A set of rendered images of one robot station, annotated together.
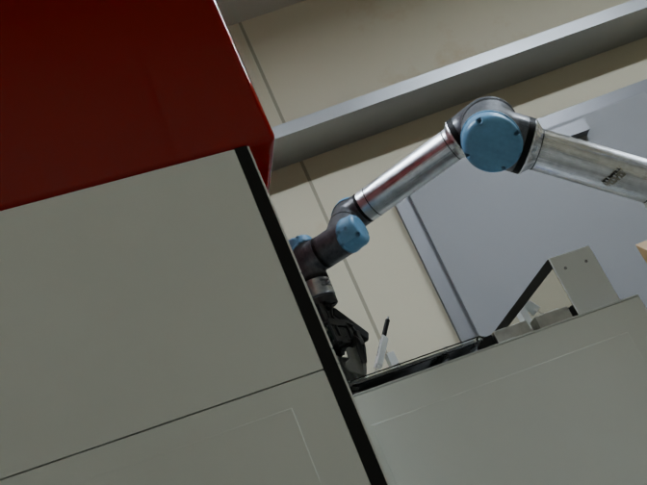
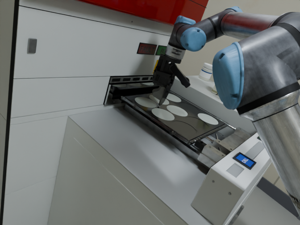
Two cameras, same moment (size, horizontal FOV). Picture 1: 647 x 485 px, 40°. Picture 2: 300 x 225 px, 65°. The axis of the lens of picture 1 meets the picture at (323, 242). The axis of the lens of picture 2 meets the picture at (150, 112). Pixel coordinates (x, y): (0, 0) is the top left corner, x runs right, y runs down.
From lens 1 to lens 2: 1.56 m
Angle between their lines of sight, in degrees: 67
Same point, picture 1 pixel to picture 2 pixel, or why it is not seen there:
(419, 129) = not seen: outside the picture
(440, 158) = not seen: hidden behind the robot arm
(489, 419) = (102, 181)
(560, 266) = (212, 177)
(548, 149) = (261, 127)
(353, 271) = not seen: outside the picture
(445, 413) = (92, 162)
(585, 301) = (202, 202)
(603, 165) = (291, 185)
